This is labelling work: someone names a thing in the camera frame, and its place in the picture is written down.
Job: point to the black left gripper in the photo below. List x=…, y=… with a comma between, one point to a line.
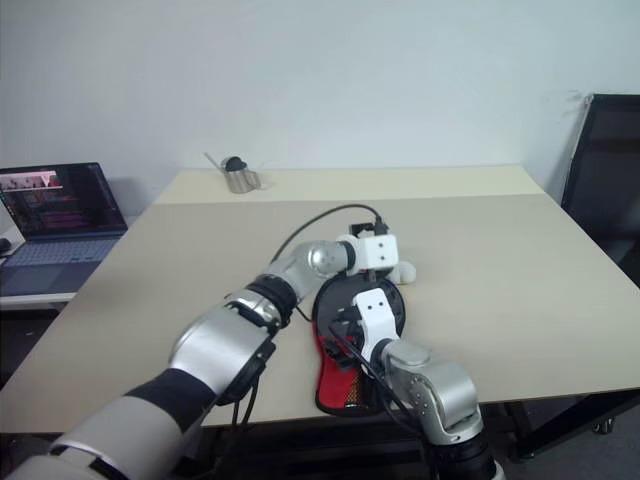
x=361, y=229

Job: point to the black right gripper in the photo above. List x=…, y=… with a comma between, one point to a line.
x=350, y=330

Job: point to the black and red paddle case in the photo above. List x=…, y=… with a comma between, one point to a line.
x=332, y=390

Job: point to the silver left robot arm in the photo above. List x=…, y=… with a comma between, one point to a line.
x=220, y=345

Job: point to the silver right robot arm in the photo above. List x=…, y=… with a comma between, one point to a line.
x=440, y=385

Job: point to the metal cup with spoon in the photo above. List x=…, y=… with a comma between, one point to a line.
x=240, y=181

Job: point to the black framed panel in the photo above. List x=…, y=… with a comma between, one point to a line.
x=610, y=175

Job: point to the open grey laptop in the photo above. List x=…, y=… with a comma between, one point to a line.
x=60, y=200

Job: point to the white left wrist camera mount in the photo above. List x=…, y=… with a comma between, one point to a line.
x=380, y=252

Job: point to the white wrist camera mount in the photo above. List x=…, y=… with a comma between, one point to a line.
x=375, y=305
x=380, y=252

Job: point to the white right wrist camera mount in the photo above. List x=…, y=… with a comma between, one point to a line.
x=375, y=305

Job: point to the black table frame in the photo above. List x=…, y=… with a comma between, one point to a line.
x=545, y=430

